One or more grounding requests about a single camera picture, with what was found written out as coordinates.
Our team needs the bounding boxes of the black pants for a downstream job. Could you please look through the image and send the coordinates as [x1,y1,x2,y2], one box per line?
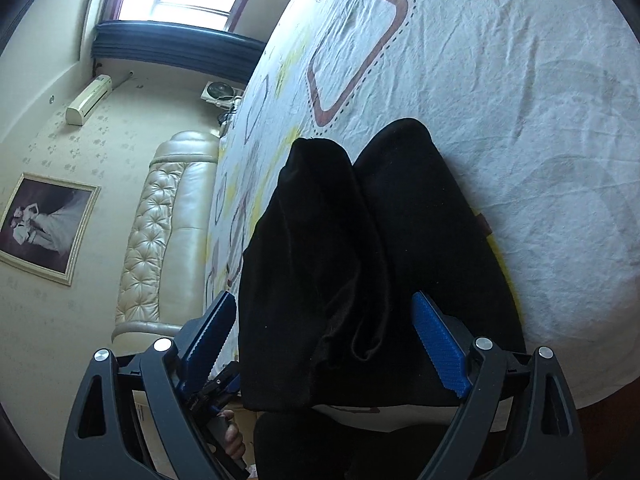
[239,118,525,412]

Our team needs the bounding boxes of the person's left hand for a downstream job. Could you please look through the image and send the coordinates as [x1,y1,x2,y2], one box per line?
[219,410,246,460]

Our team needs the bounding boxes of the cream tufted leather headboard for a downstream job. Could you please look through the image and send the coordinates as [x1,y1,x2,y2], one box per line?
[112,131,219,356]

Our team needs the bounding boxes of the black trouser leg of person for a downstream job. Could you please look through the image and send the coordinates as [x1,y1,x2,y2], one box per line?
[253,405,457,479]

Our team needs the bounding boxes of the framed wedding photo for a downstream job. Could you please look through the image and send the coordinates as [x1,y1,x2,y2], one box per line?
[1,172,101,286]

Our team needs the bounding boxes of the white box fan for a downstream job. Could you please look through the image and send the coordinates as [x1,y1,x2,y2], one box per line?
[201,81,243,110]

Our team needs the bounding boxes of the blue left window curtain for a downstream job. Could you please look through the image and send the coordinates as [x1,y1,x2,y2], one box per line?
[91,21,266,84]

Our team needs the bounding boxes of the patterned white bed sheet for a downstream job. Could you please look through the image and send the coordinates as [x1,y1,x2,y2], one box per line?
[205,0,639,407]

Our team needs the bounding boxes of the white wall air conditioner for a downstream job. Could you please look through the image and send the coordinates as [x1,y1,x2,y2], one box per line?
[65,75,113,127]

